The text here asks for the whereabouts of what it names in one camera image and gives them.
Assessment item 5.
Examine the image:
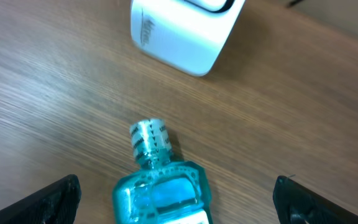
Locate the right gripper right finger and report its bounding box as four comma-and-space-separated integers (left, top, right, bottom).
273, 175, 358, 224

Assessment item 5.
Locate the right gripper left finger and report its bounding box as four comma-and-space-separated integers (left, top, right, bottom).
0, 174, 81, 224

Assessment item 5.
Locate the blue mouthwash bottle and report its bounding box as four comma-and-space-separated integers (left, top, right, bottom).
112, 118, 213, 224

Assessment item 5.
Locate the white barcode scanner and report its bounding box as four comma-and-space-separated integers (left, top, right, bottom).
131, 0, 246, 77

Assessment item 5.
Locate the scanner black cable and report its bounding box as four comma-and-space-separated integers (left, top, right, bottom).
286, 0, 306, 9

